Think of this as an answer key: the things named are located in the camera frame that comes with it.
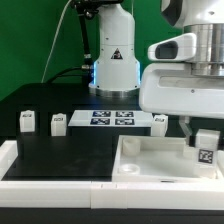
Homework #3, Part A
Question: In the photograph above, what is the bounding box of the white U-shaped fence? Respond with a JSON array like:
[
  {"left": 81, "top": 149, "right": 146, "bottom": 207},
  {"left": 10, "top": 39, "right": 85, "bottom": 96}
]
[{"left": 0, "top": 141, "right": 224, "bottom": 210}]

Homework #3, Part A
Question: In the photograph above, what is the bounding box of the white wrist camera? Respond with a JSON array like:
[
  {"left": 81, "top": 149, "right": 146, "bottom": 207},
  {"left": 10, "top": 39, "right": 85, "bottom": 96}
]
[{"left": 148, "top": 33, "right": 197, "bottom": 62}]

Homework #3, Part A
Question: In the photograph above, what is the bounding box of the white tag sheet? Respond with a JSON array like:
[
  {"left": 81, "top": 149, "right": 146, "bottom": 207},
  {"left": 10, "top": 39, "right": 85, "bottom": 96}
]
[{"left": 69, "top": 110, "right": 153, "bottom": 127}]

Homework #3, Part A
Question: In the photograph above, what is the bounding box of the white cable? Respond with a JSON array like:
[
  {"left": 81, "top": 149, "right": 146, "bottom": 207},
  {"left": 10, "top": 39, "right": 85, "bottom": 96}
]
[{"left": 40, "top": 0, "right": 73, "bottom": 84}]

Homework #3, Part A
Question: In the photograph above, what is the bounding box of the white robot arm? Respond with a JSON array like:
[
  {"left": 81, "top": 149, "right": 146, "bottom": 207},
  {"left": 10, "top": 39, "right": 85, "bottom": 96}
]
[{"left": 89, "top": 0, "right": 224, "bottom": 119}]

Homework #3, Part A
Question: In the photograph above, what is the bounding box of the black cable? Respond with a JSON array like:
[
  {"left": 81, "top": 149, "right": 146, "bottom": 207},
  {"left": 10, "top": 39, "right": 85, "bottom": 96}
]
[{"left": 45, "top": 66, "right": 93, "bottom": 84}]

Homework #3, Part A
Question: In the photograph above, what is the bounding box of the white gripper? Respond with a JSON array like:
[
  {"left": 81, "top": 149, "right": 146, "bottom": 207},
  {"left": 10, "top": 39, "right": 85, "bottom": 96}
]
[{"left": 139, "top": 63, "right": 224, "bottom": 144}]

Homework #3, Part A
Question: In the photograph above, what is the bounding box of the white square tabletop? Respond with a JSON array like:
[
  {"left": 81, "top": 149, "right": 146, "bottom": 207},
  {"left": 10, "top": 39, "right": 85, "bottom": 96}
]
[{"left": 112, "top": 135, "right": 224, "bottom": 183}]

